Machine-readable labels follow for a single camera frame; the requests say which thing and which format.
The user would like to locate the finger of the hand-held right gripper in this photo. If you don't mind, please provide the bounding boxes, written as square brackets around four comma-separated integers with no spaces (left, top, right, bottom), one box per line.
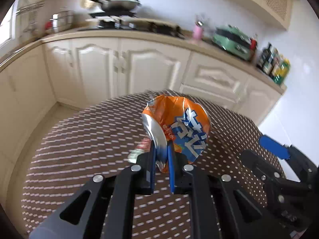
[240,149,287,182]
[259,134,292,160]

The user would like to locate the kitchen window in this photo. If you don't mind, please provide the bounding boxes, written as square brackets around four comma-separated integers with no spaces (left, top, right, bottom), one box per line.
[0,7,13,49]

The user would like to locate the cream lower kitchen cabinets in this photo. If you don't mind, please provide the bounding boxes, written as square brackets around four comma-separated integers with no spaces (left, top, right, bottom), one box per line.
[0,31,287,190]

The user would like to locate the metal utensil rack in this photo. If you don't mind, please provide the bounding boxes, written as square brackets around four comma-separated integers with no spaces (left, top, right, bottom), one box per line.
[16,1,45,14]

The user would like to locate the metal wok with lid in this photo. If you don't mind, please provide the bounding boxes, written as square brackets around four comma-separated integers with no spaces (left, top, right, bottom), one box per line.
[77,0,142,12]

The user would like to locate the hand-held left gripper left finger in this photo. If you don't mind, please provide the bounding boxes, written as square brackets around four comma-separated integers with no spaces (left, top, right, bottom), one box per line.
[29,139,157,239]

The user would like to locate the green electric grill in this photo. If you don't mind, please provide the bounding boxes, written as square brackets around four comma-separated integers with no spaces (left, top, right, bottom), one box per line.
[212,25,252,61]

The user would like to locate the dark glass bottle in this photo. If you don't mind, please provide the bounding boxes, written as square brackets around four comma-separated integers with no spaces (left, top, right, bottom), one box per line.
[268,52,282,77]
[257,43,272,72]

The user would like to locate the black gas stove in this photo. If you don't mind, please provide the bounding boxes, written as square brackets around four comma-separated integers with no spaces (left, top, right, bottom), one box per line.
[80,21,183,36]

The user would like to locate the orange blue snack packet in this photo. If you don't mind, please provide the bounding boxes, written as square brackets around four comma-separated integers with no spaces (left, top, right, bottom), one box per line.
[141,95,212,173]

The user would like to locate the small packet on table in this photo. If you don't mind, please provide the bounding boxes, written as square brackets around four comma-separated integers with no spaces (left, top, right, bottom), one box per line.
[128,137,152,162]

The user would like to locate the brown polka dot tablecloth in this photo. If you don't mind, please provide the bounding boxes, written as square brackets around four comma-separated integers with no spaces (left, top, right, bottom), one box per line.
[21,90,287,239]

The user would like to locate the stainless steamer pot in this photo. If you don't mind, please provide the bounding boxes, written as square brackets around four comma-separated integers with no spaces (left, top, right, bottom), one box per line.
[51,10,74,33]

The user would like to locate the pink utensil holder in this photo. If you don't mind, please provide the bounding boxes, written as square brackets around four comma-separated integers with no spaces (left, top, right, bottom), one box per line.
[192,21,203,41]

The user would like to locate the clear bottle red label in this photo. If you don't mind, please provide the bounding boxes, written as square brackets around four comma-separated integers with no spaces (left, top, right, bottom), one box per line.
[249,33,258,53]

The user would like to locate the cream colander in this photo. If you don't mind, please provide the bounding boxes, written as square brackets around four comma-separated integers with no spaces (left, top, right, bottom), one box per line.
[80,0,100,9]

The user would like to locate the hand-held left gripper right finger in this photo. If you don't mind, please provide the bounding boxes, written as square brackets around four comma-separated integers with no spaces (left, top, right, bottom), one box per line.
[166,142,292,239]

